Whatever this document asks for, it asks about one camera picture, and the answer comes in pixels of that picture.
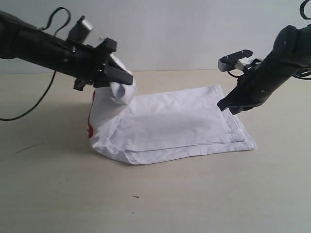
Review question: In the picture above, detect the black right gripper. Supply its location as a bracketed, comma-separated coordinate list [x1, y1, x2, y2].
[217, 65, 277, 115]

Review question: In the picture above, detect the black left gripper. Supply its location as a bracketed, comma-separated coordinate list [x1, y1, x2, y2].
[73, 37, 134, 91]

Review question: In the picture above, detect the white t-shirt red Chinese patch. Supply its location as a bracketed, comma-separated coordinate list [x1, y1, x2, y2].
[86, 52, 258, 166]

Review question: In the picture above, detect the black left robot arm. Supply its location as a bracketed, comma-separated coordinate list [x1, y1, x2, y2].
[0, 12, 133, 91]

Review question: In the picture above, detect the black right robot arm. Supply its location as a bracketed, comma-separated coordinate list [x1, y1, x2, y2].
[217, 25, 311, 115]

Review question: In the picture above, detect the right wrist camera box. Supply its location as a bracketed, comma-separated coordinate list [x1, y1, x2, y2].
[218, 50, 262, 73]

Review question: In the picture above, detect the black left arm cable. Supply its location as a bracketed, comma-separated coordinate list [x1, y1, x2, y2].
[0, 6, 72, 122]

